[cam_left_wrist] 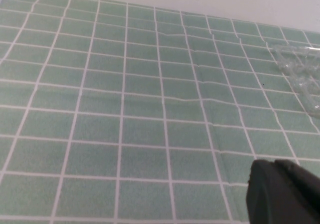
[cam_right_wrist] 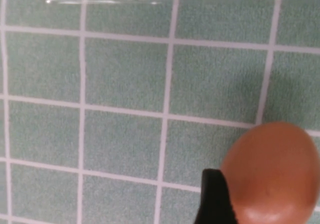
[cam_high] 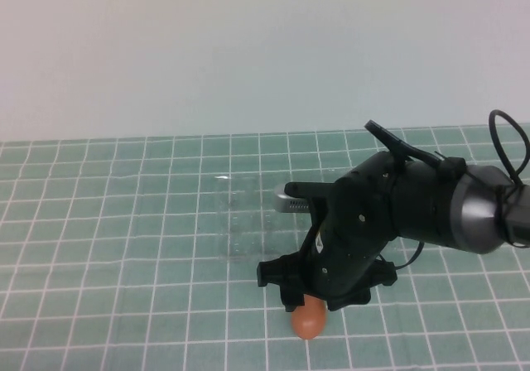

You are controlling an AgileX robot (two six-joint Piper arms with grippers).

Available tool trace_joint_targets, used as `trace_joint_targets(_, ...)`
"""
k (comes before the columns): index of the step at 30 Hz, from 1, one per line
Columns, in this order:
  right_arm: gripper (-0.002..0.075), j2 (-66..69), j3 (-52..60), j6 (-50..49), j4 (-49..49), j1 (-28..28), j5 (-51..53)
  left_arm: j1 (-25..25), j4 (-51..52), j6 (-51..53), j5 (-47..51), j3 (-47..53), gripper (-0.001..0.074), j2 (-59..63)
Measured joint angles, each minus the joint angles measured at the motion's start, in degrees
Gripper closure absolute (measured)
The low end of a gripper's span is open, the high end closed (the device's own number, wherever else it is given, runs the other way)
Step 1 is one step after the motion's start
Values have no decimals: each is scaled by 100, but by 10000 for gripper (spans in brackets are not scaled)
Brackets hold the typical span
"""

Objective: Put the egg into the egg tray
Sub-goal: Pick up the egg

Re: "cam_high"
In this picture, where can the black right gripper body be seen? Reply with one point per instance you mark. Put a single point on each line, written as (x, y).
(356, 222)

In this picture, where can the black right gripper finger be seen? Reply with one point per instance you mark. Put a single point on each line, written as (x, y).
(294, 300)
(348, 303)

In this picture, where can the brown egg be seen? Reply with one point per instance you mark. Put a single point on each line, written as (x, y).
(307, 315)

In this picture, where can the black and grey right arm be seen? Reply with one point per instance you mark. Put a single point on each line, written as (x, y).
(463, 209)

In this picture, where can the transparent plastic egg tray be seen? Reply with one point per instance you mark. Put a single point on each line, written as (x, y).
(248, 222)

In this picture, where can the green checkered tablecloth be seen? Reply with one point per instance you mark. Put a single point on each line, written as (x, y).
(103, 263)

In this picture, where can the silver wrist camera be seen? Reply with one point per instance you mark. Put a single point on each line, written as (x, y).
(290, 203)

